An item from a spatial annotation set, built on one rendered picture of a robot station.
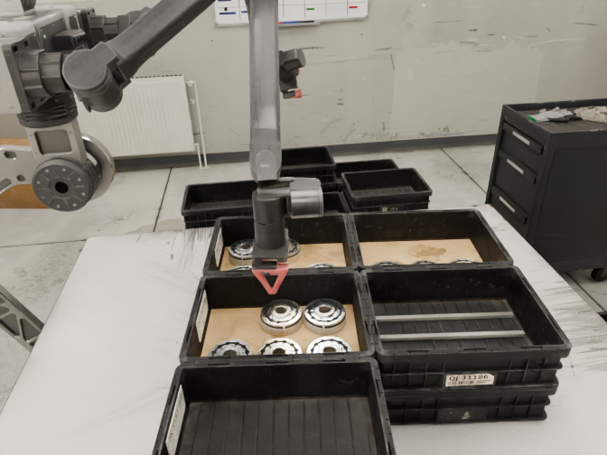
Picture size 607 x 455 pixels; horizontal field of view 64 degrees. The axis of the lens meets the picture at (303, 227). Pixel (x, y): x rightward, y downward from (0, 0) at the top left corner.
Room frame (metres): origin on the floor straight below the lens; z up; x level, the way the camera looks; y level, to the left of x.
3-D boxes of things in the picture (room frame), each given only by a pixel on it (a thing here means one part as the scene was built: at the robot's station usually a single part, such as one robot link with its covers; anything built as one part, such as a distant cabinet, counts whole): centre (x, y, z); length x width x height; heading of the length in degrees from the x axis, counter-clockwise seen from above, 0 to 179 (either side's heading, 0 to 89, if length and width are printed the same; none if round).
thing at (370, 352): (0.86, 0.06, 0.92); 0.40 x 0.30 x 0.02; 90
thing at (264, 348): (0.79, 0.06, 0.86); 0.10 x 0.10 x 0.01
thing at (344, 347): (0.79, -0.05, 0.86); 0.10 x 0.10 x 0.01
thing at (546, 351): (0.86, -0.34, 0.92); 0.40 x 0.30 x 0.02; 90
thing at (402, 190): (2.23, -0.42, 0.37); 0.40 x 0.30 x 0.45; 96
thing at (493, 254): (1.16, -0.34, 0.87); 0.40 x 0.30 x 0.11; 90
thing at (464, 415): (0.86, -0.34, 0.76); 0.40 x 0.30 x 0.12; 90
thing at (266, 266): (0.77, 0.06, 1.10); 0.07 x 0.07 x 0.09; 0
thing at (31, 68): (0.93, 0.47, 1.45); 0.09 x 0.08 x 0.12; 6
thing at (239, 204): (2.14, 0.38, 0.37); 0.40 x 0.30 x 0.45; 96
